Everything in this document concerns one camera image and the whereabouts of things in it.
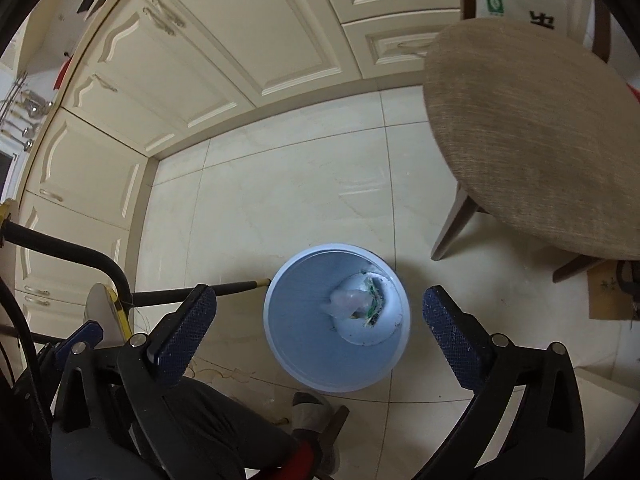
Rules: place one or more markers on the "blue plastic trash bin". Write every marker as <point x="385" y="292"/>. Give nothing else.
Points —
<point x="300" y="320"/>

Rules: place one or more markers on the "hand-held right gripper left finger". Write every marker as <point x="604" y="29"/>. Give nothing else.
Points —
<point x="187" y="330"/>

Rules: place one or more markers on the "red plastic basin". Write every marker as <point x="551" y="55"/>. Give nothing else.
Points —
<point x="62" y="72"/>

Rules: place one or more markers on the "green white torn wrapper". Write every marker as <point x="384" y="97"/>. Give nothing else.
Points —
<point x="375" y="297"/>

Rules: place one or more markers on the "black rod with yellow tip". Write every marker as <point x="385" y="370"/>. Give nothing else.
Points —
<point x="200" y="292"/>

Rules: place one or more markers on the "row of hanging metal utensils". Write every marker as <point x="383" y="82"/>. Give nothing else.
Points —
<point x="27" y="107"/>

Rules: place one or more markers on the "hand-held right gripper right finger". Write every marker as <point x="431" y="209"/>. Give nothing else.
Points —
<point x="450" y="340"/>

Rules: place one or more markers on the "crumpled clear plastic wrap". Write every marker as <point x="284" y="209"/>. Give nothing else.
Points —
<point x="350" y="302"/>

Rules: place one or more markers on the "person's grey slipper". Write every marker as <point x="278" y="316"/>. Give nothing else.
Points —
<point x="315" y="420"/>

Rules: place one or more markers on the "brown cardboard piece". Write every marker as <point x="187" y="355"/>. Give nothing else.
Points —
<point x="605" y="295"/>

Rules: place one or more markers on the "beige upholstered wooden chair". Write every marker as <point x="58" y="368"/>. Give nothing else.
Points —
<point x="525" y="125"/>

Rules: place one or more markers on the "person's grey trouser leg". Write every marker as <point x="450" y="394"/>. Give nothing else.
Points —
<point x="225" y="435"/>

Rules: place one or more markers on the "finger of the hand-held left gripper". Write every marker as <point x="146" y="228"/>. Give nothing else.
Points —
<point x="80" y="336"/>

